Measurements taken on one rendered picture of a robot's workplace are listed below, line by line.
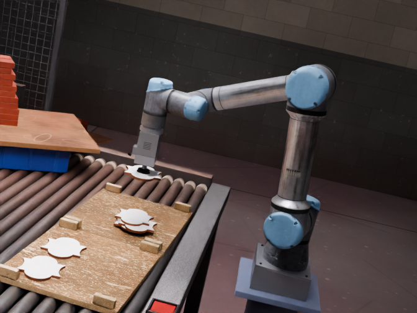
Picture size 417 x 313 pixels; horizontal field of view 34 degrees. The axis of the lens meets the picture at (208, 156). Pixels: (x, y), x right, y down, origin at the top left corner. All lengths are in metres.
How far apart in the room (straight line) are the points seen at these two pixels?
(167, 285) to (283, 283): 0.40
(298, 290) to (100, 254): 0.63
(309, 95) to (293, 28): 4.80
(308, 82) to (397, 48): 4.90
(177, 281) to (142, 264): 0.11
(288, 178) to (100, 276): 0.60
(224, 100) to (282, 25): 4.56
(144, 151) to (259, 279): 0.54
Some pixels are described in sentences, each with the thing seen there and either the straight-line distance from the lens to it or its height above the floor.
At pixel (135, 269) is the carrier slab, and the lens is 2.02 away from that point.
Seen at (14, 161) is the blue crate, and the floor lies 0.96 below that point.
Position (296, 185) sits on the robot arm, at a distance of 2.01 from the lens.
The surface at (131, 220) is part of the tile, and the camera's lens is 2.27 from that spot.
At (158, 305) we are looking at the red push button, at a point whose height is 0.93.
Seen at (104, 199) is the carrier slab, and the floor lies 0.94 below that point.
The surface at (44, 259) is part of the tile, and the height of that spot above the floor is 0.94.
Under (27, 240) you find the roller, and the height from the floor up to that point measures 0.92.
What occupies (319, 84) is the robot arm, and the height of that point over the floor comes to 1.56.
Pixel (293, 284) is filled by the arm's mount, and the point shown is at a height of 0.92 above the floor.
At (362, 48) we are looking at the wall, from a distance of 6.78.
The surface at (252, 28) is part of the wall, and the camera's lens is 6.73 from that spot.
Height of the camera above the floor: 1.81
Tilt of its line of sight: 15 degrees down
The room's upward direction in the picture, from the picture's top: 12 degrees clockwise
